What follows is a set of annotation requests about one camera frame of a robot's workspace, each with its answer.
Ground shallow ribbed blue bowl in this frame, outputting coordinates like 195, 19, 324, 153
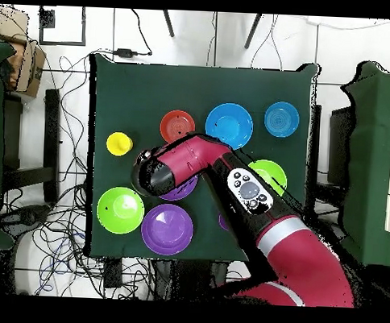
263, 100, 301, 139

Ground black tripod leg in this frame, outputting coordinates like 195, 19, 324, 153
243, 13, 263, 50
161, 10, 176, 38

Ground yellow plastic cup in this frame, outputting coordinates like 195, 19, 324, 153
105, 131, 135, 157

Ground orange ribbed plastic bowl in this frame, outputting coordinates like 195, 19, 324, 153
159, 109, 197, 145

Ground brown cardboard box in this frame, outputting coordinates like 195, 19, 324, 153
0, 7, 49, 99

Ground black bench frame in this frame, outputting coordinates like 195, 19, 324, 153
0, 86, 64, 205

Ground deep blue plastic bowl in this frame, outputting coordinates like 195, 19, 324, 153
204, 101, 255, 151

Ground purple plastic cup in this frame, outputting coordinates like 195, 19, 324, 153
217, 213, 231, 232

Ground black square frame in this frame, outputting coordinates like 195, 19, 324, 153
37, 4, 88, 47

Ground green plastic bowl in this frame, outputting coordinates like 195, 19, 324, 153
95, 185, 146, 237
246, 158, 289, 197

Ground purple plastic bowl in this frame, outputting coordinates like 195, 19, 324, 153
157, 174, 199, 204
139, 202, 196, 258

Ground black power adapter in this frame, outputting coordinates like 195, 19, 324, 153
114, 47, 139, 58

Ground black stand foot with knob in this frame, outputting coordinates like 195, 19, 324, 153
0, 201, 56, 231

